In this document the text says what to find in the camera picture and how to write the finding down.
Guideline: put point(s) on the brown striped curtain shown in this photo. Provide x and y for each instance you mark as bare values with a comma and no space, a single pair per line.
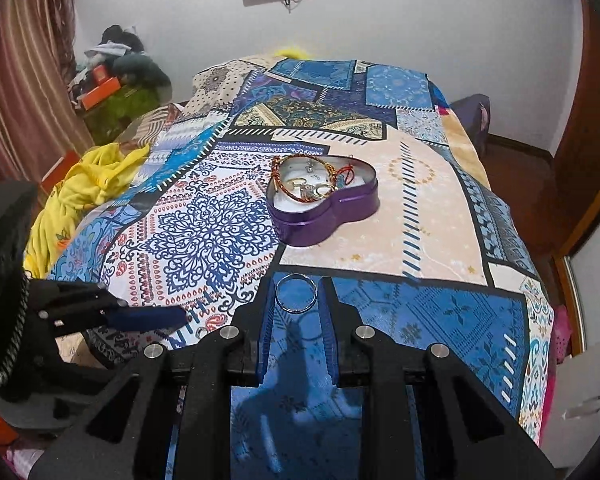
25,85

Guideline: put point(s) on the red flat box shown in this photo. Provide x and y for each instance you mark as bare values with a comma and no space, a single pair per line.
60,170

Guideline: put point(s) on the patchwork bed cover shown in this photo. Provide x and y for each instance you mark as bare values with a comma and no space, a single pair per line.
190,230

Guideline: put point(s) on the striped patchwork blanket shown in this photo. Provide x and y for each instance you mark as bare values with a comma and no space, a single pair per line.
155,122

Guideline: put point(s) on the brown wooden door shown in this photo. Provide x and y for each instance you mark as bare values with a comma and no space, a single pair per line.
592,125

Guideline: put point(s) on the pile of clothes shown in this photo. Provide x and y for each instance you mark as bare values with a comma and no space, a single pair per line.
117,40

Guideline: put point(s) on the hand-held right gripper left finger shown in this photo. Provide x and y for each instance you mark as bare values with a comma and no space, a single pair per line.
265,320

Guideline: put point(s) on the orange box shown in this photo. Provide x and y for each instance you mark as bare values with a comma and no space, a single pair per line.
100,94

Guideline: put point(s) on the yellow blanket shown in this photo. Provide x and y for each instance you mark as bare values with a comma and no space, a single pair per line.
80,185

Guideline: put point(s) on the white plastic cabinet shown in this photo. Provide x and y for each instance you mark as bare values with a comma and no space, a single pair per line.
580,405

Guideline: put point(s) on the dark blue bag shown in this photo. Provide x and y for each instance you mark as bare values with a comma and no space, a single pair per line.
472,115

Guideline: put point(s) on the purple heart-shaped tin box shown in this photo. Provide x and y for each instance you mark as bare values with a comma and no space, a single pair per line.
330,217

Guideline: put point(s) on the silver bangle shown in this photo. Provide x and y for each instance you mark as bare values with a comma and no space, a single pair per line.
276,295

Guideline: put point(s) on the pink basket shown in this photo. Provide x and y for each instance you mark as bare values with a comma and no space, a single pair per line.
562,332

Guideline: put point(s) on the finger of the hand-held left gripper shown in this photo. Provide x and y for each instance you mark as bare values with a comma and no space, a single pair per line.
150,318

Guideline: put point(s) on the small red box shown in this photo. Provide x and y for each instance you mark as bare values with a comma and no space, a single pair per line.
99,74

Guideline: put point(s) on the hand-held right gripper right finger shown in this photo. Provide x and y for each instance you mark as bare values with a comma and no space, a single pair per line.
330,330

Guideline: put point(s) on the yellow plush item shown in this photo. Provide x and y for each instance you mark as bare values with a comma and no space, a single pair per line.
292,52

